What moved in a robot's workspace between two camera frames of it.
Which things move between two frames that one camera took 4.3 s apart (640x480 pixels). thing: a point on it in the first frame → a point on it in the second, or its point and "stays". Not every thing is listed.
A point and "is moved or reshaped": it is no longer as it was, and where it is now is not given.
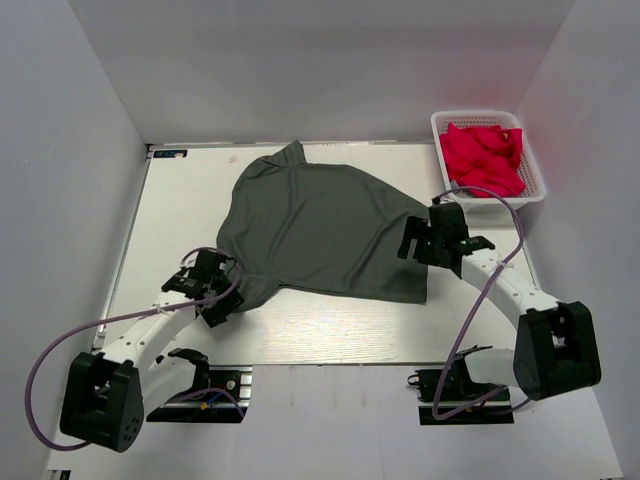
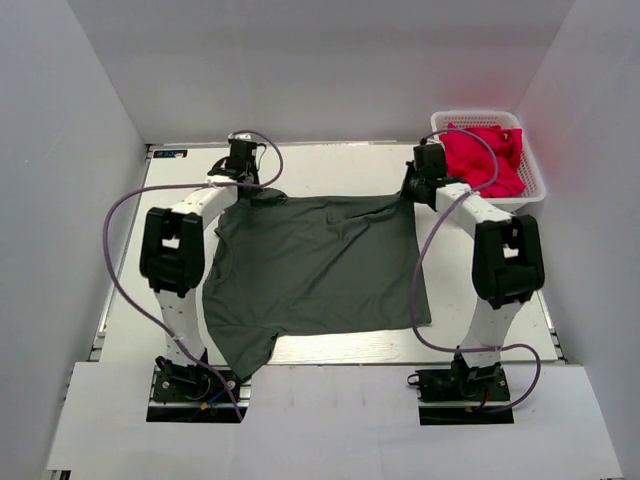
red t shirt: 485,156 stays
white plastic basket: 475,200 stays
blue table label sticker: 169,153 stays
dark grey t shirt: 289,222 is moved or reshaped
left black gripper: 233,301 → 254,188
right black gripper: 416,228 → 407,193
